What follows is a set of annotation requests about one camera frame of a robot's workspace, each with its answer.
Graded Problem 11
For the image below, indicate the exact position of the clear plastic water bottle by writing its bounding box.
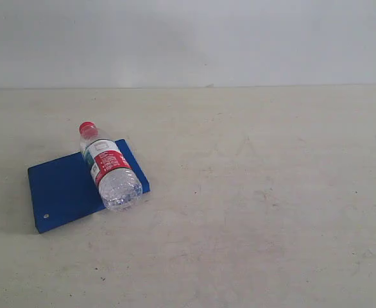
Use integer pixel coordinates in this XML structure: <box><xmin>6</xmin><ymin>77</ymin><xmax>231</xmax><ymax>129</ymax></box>
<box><xmin>79</xmin><ymin>121</ymin><xmax>142</xmax><ymax>210</ymax></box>

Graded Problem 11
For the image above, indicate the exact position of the blue notebook folder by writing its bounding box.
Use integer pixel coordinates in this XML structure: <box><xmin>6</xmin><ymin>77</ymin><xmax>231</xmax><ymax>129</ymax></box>
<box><xmin>27</xmin><ymin>139</ymin><xmax>152</xmax><ymax>234</ymax></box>

